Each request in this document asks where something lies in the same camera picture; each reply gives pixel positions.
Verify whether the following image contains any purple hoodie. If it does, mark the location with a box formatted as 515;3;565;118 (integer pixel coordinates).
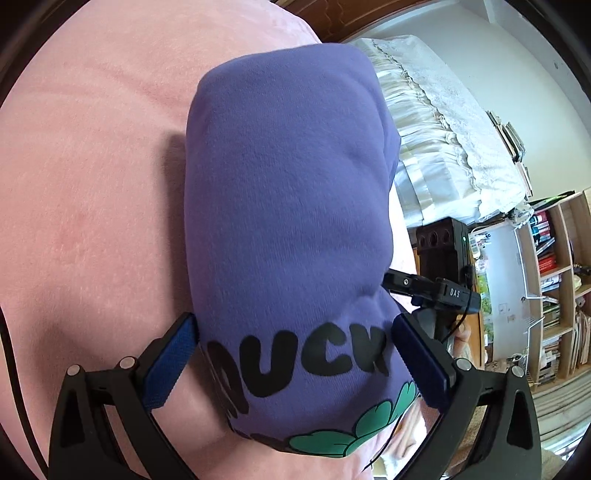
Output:
184;44;418;458

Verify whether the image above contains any person's right hand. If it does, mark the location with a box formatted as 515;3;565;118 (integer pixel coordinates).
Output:
452;323;474;363

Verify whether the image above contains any wooden bookshelf with books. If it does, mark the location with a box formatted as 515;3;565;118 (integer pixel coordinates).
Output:
517;191;590;391

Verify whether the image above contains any white lace covered furniture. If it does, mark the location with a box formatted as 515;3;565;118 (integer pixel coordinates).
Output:
352;35;531;229

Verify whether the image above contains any brown wooden door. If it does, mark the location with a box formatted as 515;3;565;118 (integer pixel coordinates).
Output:
273;0;456;43

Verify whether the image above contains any black cable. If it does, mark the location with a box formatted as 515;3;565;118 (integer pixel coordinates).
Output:
0;306;50;480

